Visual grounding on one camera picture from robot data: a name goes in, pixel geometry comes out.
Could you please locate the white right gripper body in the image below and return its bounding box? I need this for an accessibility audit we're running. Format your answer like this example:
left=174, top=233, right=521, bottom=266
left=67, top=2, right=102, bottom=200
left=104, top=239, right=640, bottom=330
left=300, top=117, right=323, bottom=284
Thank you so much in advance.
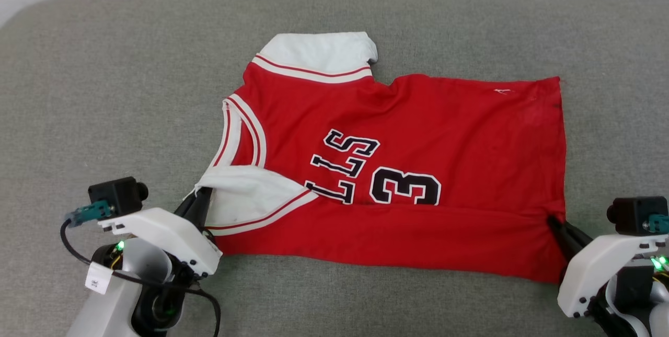
left=557, top=233, right=669, bottom=319

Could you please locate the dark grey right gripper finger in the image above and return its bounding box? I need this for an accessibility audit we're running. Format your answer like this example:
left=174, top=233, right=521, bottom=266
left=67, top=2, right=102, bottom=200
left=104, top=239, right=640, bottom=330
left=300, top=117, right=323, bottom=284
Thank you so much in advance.
left=546, top=215, right=578, bottom=267
left=566, top=222, right=595, bottom=253

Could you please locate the white paper cable label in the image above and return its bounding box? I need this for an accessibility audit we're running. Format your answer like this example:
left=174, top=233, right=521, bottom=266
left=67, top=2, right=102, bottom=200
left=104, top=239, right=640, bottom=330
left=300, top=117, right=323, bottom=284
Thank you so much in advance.
left=85, top=262, right=114, bottom=295

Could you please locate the red and white basketball jersey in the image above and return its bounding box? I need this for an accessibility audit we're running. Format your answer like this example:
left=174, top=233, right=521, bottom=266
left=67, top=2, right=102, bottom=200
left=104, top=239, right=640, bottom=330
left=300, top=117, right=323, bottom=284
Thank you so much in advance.
left=194, top=31, right=568, bottom=284

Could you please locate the grey fabric sofa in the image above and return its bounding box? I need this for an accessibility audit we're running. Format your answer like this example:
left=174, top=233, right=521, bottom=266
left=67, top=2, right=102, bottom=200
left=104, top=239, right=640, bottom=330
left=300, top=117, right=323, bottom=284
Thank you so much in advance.
left=0, top=0, right=669, bottom=337

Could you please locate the teal right camera connector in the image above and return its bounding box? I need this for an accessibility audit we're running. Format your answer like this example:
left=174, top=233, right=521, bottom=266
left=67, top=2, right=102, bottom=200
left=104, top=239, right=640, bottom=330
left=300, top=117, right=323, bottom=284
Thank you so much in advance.
left=647, top=214, right=669, bottom=235

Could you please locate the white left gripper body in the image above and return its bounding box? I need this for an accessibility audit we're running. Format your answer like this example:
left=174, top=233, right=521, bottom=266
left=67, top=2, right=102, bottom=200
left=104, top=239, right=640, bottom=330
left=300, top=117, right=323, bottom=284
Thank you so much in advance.
left=98, top=207, right=223, bottom=278

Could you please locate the teal camera connector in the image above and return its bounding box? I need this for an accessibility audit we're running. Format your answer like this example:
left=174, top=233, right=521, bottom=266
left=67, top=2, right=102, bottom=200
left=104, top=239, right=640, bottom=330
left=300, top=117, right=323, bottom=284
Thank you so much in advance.
left=64, top=201, right=114, bottom=228
left=647, top=214, right=669, bottom=235

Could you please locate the teal left camera connector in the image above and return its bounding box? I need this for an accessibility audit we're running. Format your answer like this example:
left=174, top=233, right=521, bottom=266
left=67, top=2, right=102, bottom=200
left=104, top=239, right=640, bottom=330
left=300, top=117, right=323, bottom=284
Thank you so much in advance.
left=64, top=201, right=114, bottom=228

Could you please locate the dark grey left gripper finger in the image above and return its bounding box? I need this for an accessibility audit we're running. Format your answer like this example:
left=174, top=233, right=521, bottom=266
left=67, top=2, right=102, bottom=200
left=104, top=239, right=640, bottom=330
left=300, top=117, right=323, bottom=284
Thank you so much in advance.
left=191, top=186, right=214, bottom=234
left=174, top=195, right=198, bottom=221

